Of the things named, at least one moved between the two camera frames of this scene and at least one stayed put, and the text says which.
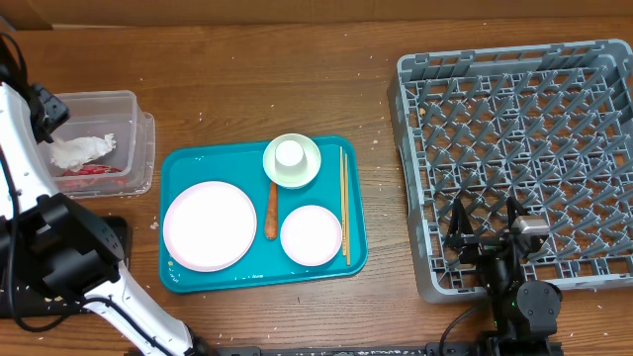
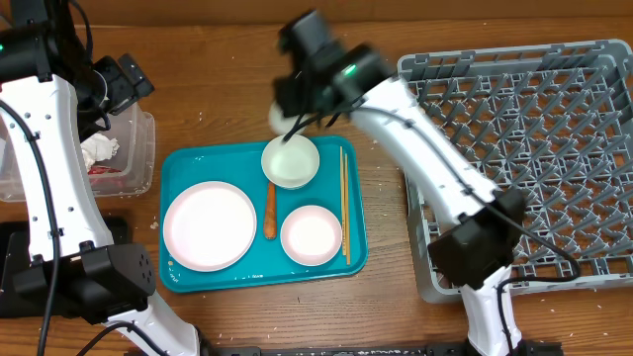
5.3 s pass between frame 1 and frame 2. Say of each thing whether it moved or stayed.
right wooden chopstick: stayed
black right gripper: moved
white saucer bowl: stayed
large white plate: stayed
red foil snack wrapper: stayed
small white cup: moved
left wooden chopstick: stayed
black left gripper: moved
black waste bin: stayed
